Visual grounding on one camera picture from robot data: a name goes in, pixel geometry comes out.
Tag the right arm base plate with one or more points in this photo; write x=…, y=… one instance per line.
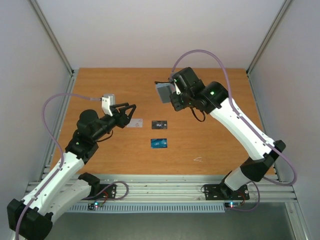
x=216, y=192

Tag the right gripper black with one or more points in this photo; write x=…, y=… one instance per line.
x=175, y=101

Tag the left corner aluminium post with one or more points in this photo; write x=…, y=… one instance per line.
x=46, y=26

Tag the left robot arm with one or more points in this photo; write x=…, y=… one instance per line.
x=33, y=216

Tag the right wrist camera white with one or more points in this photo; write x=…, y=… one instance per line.
x=175, y=82

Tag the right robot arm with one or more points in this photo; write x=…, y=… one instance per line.
x=213, y=99

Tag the corner aluminium post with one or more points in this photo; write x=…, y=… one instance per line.
x=285, y=6
x=46, y=26

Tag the blue credit card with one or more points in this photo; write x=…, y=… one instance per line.
x=158, y=143

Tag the grey slotted cable duct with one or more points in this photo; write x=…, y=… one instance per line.
x=140, y=208

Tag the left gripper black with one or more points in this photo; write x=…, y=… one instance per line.
x=124, y=120

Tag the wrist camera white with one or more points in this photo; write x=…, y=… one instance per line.
x=108, y=100
x=175, y=82

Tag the white floral credit card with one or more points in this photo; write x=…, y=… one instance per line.
x=135, y=123

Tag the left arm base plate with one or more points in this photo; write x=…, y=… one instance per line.
x=104, y=192

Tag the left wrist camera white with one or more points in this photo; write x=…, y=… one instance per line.
x=108, y=100

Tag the right corner aluminium post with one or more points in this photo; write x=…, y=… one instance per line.
x=285, y=6

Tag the black VIP credit card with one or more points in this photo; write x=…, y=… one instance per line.
x=159, y=124

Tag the aluminium rail frame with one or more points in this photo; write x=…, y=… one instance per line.
x=188, y=188

